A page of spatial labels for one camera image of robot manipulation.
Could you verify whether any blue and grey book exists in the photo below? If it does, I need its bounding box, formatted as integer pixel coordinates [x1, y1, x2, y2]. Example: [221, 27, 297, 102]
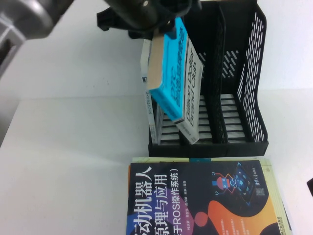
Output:
[146, 17, 205, 145]

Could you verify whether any white paperback book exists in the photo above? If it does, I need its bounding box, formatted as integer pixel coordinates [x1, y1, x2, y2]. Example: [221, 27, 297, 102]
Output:
[139, 39, 162, 145]

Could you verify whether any dark robot cover book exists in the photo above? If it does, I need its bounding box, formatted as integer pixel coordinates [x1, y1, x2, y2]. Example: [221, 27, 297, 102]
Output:
[126, 160, 279, 235]

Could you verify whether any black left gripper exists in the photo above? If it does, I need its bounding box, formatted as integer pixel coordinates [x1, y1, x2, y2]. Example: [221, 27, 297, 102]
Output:
[106, 0, 202, 39]

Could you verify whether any pale yellow book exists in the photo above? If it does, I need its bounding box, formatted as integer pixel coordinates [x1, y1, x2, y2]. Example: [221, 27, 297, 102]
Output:
[131, 156, 291, 235]

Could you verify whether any black plastic book stand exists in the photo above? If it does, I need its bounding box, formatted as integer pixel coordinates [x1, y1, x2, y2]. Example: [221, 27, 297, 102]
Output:
[143, 1, 270, 158]

